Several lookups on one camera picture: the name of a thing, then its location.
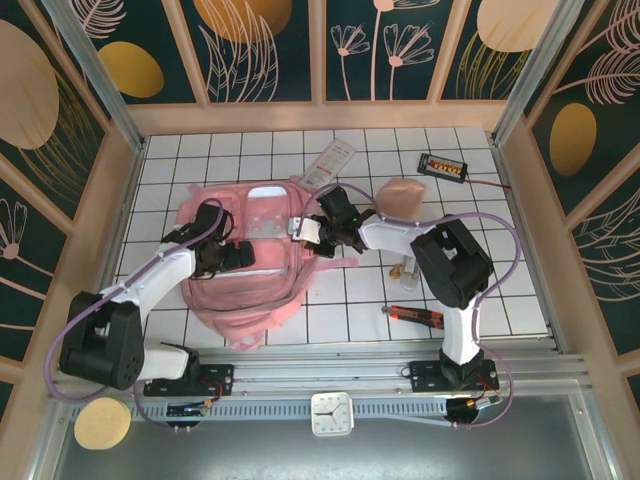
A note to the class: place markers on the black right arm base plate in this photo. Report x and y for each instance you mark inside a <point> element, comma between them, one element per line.
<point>425,375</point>

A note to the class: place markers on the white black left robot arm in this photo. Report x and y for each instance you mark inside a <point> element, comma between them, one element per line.
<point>150,280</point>

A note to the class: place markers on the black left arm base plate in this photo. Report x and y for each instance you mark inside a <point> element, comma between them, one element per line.
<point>221,375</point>

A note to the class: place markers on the white square clock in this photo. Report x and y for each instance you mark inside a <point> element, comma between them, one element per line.
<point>332,414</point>

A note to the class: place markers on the aluminium frame post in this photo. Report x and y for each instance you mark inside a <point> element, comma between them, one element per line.
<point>539,70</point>
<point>100,80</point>

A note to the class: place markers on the red black utility knife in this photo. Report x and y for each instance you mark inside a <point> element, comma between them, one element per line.
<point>415,316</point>

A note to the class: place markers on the pink backpack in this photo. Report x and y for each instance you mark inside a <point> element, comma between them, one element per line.
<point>260,295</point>

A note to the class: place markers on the gold chess pawn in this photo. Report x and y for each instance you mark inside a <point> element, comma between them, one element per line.
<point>395,272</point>

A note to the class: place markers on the round yellow sponge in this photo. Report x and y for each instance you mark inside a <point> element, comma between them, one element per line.
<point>102,423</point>

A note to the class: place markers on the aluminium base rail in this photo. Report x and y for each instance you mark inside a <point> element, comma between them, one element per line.
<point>320,372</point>

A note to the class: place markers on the white red-print booklet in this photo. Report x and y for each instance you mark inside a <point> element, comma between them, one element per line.
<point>327,164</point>

